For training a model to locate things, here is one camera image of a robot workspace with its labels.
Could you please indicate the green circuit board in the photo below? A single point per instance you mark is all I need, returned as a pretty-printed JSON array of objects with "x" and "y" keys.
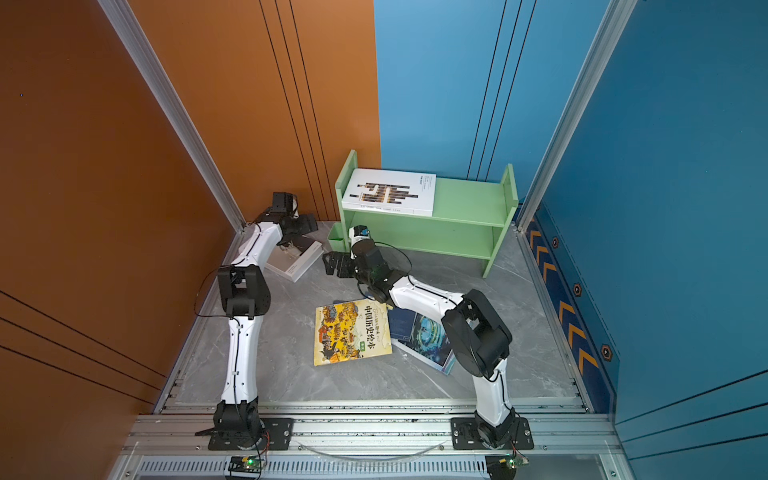
[
  {"x": 504, "y": 467},
  {"x": 245, "y": 467}
]

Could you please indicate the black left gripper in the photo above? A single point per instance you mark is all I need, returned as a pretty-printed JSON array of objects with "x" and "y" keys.
[{"x": 305, "y": 226}]

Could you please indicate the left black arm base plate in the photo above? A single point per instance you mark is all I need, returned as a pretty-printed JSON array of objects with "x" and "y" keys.
[{"x": 270, "y": 434}]

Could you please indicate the green wooden two-tier shelf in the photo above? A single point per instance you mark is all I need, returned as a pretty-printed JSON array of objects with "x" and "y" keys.
[{"x": 470, "y": 219}]

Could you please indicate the dark blue circle-cover book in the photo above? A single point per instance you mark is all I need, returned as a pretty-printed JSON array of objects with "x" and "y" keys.
[{"x": 421, "y": 337}]

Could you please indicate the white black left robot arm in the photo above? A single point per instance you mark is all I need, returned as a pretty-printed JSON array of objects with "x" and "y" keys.
[{"x": 246, "y": 299}]

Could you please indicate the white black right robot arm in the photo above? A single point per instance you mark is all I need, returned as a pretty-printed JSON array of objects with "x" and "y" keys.
[{"x": 480, "y": 339}]

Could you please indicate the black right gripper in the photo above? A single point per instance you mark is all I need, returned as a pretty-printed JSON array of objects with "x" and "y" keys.
[{"x": 345, "y": 261}]

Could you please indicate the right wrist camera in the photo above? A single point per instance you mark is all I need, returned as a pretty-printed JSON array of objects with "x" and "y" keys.
[{"x": 358, "y": 233}]

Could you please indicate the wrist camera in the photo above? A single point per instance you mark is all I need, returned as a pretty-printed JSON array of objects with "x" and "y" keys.
[
  {"x": 358, "y": 233},
  {"x": 284, "y": 204}
]

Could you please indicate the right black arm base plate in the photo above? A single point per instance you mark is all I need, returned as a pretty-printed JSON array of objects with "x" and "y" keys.
[{"x": 475, "y": 433}]

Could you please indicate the white book with brown pattern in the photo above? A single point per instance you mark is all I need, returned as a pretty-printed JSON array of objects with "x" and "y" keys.
[{"x": 396, "y": 192}]

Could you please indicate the left green circuit board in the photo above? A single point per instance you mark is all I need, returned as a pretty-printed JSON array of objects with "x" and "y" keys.
[{"x": 245, "y": 467}]

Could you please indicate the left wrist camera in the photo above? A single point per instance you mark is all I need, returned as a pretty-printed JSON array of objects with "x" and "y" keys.
[{"x": 284, "y": 204}]

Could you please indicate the aluminium mounting rail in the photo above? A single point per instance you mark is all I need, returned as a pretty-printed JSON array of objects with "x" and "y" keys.
[{"x": 381, "y": 428}]

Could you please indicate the white LOVER book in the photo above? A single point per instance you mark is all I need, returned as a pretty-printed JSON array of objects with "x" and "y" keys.
[{"x": 292, "y": 260}]

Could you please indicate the yellow illustrated Chinese book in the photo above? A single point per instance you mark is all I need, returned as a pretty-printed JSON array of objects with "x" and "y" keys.
[{"x": 351, "y": 331}]

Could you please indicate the right green circuit board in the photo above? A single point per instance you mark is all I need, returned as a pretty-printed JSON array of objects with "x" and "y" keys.
[{"x": 504, "y": 467}]

